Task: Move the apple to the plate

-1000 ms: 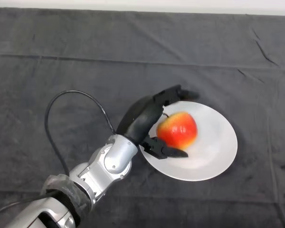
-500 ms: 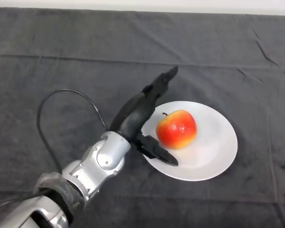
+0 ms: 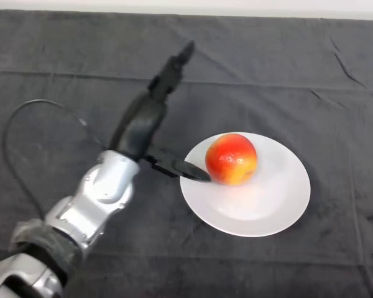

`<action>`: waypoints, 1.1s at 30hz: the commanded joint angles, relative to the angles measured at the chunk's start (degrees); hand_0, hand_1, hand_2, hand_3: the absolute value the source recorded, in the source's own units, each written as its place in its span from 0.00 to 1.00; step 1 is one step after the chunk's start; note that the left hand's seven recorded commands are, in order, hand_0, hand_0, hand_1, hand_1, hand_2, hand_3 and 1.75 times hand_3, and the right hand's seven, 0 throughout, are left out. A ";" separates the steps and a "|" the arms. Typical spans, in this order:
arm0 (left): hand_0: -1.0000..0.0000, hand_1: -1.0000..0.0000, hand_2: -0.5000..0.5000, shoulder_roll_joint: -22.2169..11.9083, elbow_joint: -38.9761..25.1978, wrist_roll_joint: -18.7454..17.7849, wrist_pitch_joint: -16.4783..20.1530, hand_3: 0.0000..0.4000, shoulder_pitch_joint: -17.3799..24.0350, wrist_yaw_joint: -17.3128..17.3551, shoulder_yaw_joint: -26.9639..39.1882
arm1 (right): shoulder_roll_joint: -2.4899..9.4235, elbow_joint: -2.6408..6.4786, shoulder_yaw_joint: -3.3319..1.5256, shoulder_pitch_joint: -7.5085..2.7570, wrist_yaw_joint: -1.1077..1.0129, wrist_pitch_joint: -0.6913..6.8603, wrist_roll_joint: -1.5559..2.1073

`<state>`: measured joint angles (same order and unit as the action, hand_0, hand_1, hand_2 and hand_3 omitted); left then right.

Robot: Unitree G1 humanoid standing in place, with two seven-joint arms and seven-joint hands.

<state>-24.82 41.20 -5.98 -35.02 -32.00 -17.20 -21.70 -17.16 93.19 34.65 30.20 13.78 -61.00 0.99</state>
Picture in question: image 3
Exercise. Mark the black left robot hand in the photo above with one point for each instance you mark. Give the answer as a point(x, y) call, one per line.
point(141, 122)

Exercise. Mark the red yellow apple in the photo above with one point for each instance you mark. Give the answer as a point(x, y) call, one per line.
point(231, 158)

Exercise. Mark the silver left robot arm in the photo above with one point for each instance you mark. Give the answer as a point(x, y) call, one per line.
point(93, 198)

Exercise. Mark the white round plate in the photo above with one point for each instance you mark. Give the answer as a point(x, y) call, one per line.
point(251, 208)

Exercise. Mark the black cloth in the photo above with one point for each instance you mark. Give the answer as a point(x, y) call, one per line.
point(267, 77)

